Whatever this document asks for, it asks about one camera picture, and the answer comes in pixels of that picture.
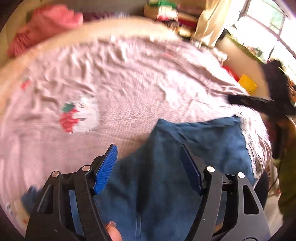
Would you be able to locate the yellow box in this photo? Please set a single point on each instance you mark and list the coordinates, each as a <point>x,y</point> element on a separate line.
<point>248,84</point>

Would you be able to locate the lilac cartoon print quilt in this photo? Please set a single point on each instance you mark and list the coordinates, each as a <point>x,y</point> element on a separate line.
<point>72,103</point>

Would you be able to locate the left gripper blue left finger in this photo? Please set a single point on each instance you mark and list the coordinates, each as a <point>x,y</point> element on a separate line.
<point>106,165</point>

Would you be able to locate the blue denim pants lace hem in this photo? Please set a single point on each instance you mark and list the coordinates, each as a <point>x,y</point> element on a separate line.
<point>148,194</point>

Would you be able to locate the cream curtain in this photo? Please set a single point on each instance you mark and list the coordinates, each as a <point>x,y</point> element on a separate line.
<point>214,18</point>

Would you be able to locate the stack of folded clothes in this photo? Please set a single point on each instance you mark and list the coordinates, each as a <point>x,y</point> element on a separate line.
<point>179,16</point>

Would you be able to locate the left hand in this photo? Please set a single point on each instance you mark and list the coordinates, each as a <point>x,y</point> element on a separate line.
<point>113,231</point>

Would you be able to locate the red bag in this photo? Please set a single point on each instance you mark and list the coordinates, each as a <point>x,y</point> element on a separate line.
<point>231,72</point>

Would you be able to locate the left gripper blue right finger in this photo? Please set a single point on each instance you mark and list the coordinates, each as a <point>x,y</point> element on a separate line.
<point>194,167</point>

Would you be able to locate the pink crumpled blanket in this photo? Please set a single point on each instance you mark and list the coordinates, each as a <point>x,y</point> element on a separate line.
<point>46,22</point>

